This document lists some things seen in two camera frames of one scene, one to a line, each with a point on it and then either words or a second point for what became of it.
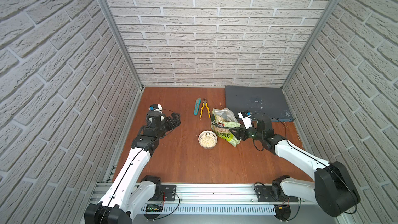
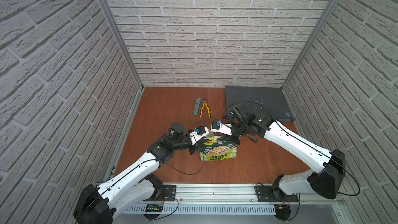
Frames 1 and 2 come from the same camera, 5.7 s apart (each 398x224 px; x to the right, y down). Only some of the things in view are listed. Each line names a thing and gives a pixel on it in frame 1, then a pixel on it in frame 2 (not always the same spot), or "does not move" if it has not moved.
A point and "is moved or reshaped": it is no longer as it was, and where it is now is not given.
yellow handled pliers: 204,103 does not move
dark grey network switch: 269,100 does not move
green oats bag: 222,120 is moved or reshaped
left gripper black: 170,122 -> 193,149
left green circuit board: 154,208 does not move
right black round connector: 282,212 does not move
